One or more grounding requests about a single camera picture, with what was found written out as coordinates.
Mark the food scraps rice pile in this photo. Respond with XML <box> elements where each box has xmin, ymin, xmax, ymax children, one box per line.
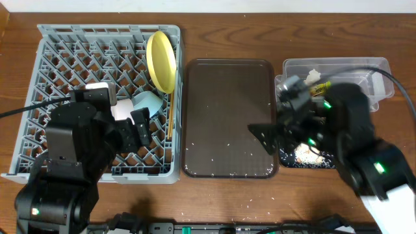
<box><xmin>279</xmin><ymin>142</ymin><xmax>335</xmax><ymax>167</ymax></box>

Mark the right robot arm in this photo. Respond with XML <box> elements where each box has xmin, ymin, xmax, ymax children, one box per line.
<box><xmin>248</xmin><ymin>82</ymin><xmax>415</xmax><ymax>233</ymax></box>

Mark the dark brown serving tray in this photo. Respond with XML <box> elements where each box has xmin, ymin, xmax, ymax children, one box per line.
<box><xmin>181</xmin><ymin>58</ymin><xmax>280</xmax><ymax>179</ymax></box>

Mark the green orange snack wrapper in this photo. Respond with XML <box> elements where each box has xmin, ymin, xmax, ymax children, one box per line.
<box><xmin>309</xmin><ymin>81</ymin><xmax>332</xmax><ymax>96</ymax></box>

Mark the pink white bowl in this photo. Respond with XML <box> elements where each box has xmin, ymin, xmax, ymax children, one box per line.
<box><xmin>110</xmin><ymin>99</ymin><xmax>135</xmax><ymax>124</ymax></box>

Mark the yellow round plate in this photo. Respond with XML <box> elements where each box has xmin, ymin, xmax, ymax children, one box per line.
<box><xmin>146</xmin><ymin>31</ymin><xmax>177</xmax><ymax>94</ymax></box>

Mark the grey plastic dish rack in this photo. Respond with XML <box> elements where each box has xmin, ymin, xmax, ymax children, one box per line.
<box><xmin>4</xmin><ymin>25</ymin><xmax>183</xmax><ymax>184</ymax></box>

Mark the black rectangular tray bin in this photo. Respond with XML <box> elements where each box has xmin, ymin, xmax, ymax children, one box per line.
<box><xmin>278</xmin><ymin>142</ymin><xmax>337</xmax><ymax>170</ymax></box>

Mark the light blue bowl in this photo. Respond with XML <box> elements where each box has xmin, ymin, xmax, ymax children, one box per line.
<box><xmin>131</xmin><ymin>91</ymin><xmax>163</xmax><ymax>117</ymax></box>

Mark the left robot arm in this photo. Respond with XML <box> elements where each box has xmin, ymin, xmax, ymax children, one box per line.
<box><xmin>15</xmin><ymin>88</ymin><xmax>151</xmax><ymax>233</ymax></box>

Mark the clear plastic bin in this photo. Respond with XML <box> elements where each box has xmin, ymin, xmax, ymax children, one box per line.
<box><xmin>274</xmin><ymin>57</ymin><xmax>395</xmax><ymax>113</ymax></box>

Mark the wooden chopstick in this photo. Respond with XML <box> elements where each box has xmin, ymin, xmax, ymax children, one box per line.
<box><xmin>167</xmin><ymin>92</ymin><xmax>174</xmax><ymax>139</ymax></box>
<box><xmin>168</xmin><ymin>92</ymin><xmax>177</xmax><ymax>139</ymax></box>

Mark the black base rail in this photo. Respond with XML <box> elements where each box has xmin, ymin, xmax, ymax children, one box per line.
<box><xmin>83</xmin><ymin>213</ymin><xmax>381</xmax><ymax>234</ymax></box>

